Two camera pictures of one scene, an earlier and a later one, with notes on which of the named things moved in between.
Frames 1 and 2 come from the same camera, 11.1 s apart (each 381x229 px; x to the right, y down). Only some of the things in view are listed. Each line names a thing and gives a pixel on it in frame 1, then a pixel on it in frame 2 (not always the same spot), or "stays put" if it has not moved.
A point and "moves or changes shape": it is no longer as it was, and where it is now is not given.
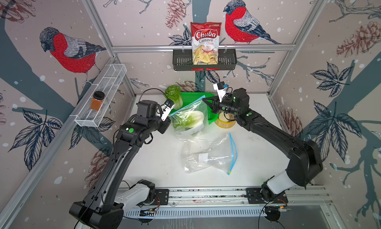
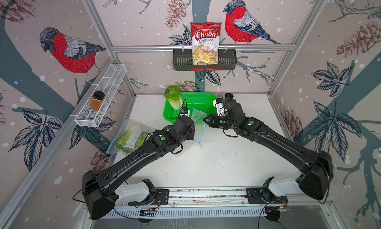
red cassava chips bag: x=205 y=37 stays put
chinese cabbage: x=188 y=120 moves or changes shape
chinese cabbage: x=173 y=93 stays put
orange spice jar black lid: x=96 y=101 stays put
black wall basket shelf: x=183 y=61 stays put
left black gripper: x=163 y=127 -> x=192 y=132
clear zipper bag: x=191 y=122 moves or changes shape
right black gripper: x=216 y=103 -> x=213 y=119
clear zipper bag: x=220 y=152 -> x=199 y=118
